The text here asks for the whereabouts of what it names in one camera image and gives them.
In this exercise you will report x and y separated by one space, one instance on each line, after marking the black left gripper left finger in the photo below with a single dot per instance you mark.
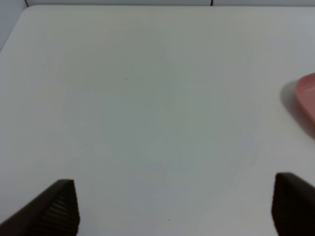
54 212

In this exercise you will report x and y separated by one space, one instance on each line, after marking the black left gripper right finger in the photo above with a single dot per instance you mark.
293 206

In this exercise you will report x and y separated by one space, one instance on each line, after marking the pink plastic object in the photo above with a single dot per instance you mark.
305 94

